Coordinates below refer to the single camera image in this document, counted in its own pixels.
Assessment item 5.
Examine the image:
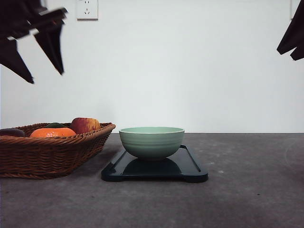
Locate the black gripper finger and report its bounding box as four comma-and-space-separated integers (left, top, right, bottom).
0, 38, 34, 84
290, 39, 304, 61
34, 23, 64, 75
277, 0, 304, 55

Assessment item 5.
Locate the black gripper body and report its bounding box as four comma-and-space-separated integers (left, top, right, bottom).
0, 0, 68, 40

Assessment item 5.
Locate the light green ribbed bowl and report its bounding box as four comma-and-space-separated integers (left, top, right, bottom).
119, 127, 185, 158

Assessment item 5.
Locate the brown wicker basket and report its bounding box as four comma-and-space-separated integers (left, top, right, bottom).
0, 123, 116, 179

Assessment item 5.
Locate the dark purple plum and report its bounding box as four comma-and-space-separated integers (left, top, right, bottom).
0, 128, 25, 137

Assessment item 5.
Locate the green fruit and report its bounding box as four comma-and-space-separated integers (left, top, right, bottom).
46, 123, 66, 128

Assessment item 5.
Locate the orange fruit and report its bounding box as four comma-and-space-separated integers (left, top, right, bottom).
30, 127, 76, 137

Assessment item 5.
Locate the red yellow apple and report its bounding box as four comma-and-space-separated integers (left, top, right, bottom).
71, 117, 101, 134

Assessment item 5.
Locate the dark teal rectangular tray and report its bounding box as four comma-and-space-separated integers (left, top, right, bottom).
101, 145, 208, 183

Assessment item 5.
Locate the white wall socket right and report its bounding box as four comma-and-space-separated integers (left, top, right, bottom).
290, 0, 295, 19

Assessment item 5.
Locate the white wall socket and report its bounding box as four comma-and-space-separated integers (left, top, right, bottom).
76, 0, 99, 22
290, 0, 295, 19

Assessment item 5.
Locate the white wall socket left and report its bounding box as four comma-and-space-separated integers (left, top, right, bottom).
76, 0, 99, 22

